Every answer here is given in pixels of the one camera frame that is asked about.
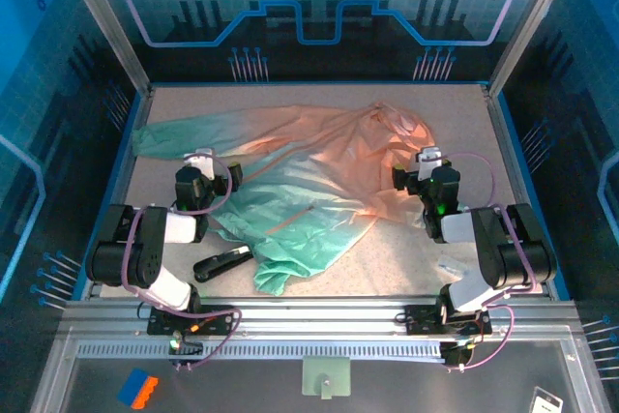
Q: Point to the orange and green zip jacket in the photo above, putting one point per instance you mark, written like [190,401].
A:
[309,181]

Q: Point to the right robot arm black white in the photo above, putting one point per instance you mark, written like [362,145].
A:
[508,253]

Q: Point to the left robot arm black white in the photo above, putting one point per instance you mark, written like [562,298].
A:
[145,248]

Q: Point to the black stapler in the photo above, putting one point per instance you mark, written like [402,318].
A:
[217,265]

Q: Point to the clear plastic wrapper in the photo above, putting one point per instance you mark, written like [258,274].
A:
[452,269]

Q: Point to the blue and orange block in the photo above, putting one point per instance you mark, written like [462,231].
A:
[138,388]

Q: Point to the green mounting plate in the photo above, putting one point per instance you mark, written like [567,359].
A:
[326,376]

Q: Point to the white printed card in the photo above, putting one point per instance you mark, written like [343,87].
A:
[546,401]

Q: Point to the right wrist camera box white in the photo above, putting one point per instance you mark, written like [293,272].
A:
[428,161]

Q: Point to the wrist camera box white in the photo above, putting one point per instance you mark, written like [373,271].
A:
[428,161]
[203,161]

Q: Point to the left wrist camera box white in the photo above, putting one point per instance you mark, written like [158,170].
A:
[203,161]

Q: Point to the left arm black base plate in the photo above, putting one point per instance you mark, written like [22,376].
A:
[215,318]

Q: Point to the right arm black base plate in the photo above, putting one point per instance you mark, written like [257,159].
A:
[421,318]

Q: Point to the aluminium front rail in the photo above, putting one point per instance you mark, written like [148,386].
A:
[314,314]

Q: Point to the left aluminium frame post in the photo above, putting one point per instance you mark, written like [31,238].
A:
[106,26]

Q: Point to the aluminium frame post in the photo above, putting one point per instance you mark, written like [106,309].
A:
[532,21]
[106,26]

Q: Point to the right aluminium frame post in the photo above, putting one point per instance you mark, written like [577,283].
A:
[532,21]

